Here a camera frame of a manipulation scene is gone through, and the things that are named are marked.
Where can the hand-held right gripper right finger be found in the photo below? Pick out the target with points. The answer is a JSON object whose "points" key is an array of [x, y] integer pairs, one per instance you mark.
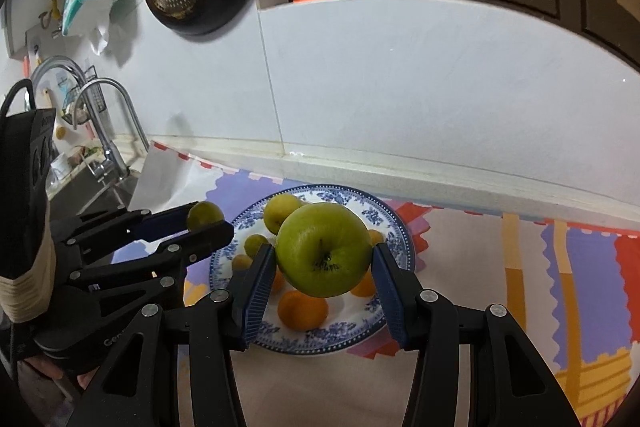
{"points": [[387, 294]]}

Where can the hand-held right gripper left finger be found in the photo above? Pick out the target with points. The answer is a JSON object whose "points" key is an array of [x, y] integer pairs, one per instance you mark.
{"points": [[257, 289]]}

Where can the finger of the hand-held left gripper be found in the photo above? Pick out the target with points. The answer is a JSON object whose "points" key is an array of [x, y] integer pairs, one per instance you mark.
{"points": [[160, 222], [200, 239]]}

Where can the orange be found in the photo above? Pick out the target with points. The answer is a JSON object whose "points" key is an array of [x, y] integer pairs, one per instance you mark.
{"points": [[365, 284], [276, 279], [302, 309]]}

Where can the blue patterned white plate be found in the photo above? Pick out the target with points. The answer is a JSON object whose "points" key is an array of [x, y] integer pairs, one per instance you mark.
{"points": [[342, 309]]}

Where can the brownish green plum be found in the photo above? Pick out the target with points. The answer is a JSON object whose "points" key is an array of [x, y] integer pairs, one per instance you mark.
{"points": [[376, 238]]}

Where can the green apple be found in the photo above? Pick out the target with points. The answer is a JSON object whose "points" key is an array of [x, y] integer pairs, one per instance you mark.
{"points": [[325, 252]]}

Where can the person's left hand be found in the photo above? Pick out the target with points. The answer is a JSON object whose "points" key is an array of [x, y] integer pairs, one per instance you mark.
{"points": [[87, 378]]}

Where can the small brown longan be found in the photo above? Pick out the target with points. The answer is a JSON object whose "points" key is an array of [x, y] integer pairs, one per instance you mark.
{"points": [[241, 263]]}

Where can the steel sink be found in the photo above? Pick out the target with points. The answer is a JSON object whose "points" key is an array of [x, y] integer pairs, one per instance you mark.
{"points": [[85, 194]]}

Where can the yellow pear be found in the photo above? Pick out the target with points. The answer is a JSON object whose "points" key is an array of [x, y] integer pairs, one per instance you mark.
{"points": [[277, 214]]}

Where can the colourful patterned cloth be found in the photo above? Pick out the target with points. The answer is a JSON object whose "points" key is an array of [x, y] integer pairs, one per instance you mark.
{"points": [[475, 307]]}

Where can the chrome faucet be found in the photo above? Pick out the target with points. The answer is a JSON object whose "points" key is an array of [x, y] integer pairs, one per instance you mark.
{"points": [[112, 147]]}

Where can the chrome curved pipe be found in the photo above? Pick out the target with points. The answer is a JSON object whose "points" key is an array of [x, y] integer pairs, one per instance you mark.
{"points": [[55, 64]]}

